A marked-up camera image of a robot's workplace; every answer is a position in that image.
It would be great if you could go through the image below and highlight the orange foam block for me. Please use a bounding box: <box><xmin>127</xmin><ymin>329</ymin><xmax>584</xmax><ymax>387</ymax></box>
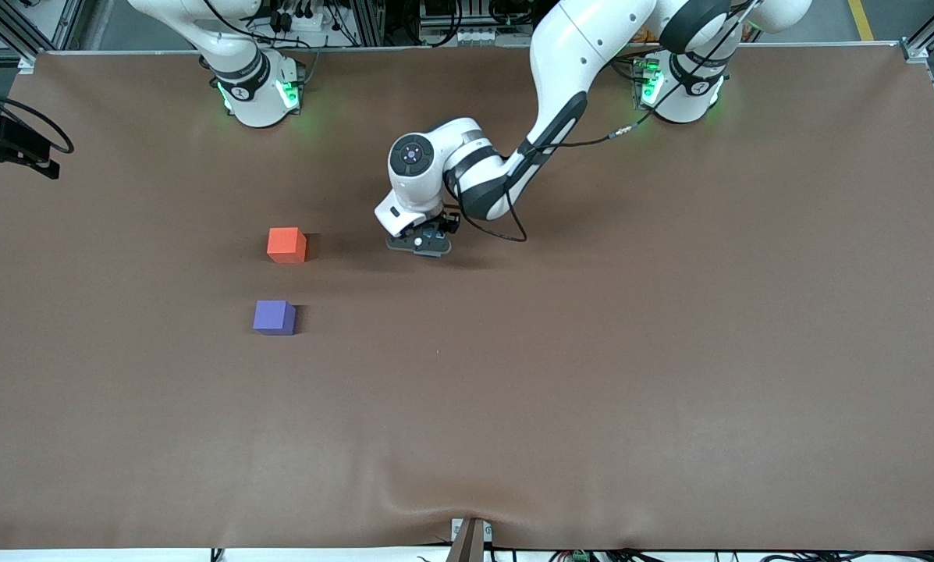
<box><xmin>267</xmin><ymin>227</ymin><xmax>307</xmax><ymax>264</ymax></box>

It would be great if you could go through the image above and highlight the purple foam block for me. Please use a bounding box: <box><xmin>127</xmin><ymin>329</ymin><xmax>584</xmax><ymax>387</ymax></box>
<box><xmin>253</xmin><ymin>301</ymin><xmax>297</xmax><ymax>336</ymax></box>

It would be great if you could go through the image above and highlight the brown table mat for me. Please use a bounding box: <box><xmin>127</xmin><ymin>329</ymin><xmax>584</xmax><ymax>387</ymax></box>
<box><xmin>0</xmin><ymin>43</ymin><xmax>934</xmax><ymax>551</ymax></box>

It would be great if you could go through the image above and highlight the white power strip with plugs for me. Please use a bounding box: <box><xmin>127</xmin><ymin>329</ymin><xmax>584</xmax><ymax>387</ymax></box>
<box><xmin>264</xmin><ymin>0</ymin><xmax>335</xmax><ymax>36</ymax></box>

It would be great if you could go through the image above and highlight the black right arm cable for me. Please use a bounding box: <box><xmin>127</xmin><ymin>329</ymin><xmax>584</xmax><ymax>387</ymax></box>
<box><xmin>0</xmin><ymin>82</ymin><xmax>76</xmax><ymax>153</ymax></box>

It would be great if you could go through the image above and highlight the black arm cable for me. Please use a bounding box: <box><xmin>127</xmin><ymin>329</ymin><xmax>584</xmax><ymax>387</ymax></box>
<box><xmin>455</xmin><ymin>0</ymin><xmax>756</xmax><ymax>243</ymax></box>
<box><xmin>0</xmin><ymin>82</ymin><xmax>76</xmax><ymax>153</ymax></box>

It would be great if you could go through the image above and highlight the aluminium frame profile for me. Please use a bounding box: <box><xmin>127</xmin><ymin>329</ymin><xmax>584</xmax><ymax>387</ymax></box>
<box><xmin>900</xmin><ymin>0</ymin><xmax>934</xmax><ymax>63</ymax></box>
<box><xmin>0</xmin><ymin>0</ymin><xmax>42</xmax><ymax>73</ymax></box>

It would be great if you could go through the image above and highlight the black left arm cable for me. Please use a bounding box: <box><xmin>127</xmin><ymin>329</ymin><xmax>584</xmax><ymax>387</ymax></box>
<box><xmin>455</xmin><ymin>0</ymin><xmax>756</xmax><ymax>243</ymax></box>

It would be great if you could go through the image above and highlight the brown post with white bracket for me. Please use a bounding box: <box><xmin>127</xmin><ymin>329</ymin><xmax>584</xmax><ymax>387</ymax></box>
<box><xmin>445</xmin><ymin>517</ymin><xmax>492</xmax><ymax>562</ymax></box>

